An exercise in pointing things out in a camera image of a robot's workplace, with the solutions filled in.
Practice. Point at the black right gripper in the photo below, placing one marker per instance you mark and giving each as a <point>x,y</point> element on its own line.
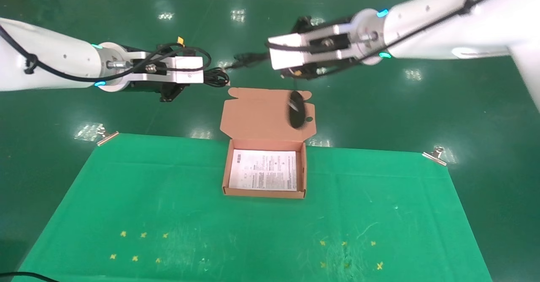
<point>337,67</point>

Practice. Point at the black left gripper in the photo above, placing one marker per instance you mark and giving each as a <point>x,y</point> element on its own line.
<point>166,91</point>

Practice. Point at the black computer mouse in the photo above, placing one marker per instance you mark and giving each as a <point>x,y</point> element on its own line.
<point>296,113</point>

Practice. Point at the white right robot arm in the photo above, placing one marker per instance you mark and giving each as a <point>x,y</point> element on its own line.
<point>443,24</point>

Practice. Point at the brown cardboard box with lid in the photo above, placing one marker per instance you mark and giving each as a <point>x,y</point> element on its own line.
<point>261,113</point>

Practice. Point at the silver binder clip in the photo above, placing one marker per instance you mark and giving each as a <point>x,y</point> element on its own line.
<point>107,138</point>
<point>434,156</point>

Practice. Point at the white printed manual sheet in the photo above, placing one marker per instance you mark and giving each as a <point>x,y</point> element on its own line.
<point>261,170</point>

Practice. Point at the green table cloth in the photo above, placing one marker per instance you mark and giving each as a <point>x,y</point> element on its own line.
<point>253,231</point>

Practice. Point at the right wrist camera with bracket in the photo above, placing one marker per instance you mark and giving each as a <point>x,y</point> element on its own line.
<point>284,53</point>

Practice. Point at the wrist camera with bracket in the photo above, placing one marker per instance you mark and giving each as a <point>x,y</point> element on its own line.
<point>284,53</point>
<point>190,69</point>

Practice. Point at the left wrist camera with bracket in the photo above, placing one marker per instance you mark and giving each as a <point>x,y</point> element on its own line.
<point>190,69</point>

